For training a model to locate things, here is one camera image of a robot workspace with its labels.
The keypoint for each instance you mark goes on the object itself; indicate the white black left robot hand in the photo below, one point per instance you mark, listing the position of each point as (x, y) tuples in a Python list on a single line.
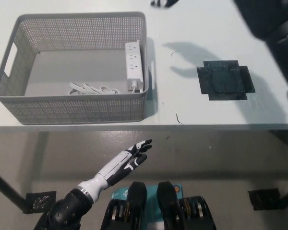
[(120, 165)]

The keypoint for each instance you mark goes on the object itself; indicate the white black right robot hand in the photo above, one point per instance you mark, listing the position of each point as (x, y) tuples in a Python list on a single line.
[(164, 3)]

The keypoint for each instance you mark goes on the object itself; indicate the thin dark curved hair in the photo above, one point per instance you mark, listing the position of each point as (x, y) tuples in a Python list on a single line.
[(173, 51)]

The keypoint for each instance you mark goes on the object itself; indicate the grey perforated plastic basket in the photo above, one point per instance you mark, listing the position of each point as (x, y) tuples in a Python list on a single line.
[(69, 111)]

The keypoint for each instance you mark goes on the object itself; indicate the black tape patch on table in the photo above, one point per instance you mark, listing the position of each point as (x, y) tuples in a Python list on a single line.
[(226, 80)]

